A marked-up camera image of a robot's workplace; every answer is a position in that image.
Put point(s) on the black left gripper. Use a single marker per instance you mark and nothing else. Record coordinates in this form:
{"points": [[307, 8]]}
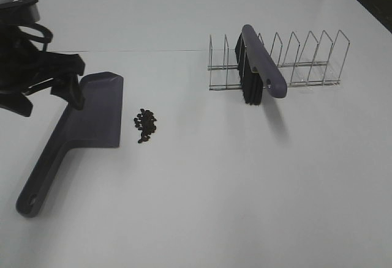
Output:
{"points": [[28, 67]]}

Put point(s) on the purple plastic dustpan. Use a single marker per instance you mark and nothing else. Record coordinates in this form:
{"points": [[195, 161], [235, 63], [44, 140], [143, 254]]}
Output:
{"points": [[97, 125]]}

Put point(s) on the pile of coffee beans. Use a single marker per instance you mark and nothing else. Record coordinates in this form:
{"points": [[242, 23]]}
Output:
{"points": [[144, 121]]}

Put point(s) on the purple brush black bristles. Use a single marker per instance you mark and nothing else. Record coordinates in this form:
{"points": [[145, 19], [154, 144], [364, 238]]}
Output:
{"points": [[257, 70]]}

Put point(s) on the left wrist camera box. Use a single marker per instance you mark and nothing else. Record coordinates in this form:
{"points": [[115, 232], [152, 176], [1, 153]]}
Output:
{"points": [[19, 12]]}

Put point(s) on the chrome wire dish rack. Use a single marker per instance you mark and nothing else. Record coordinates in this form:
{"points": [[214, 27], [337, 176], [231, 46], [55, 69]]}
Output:
{"points": [[313, 60]]}

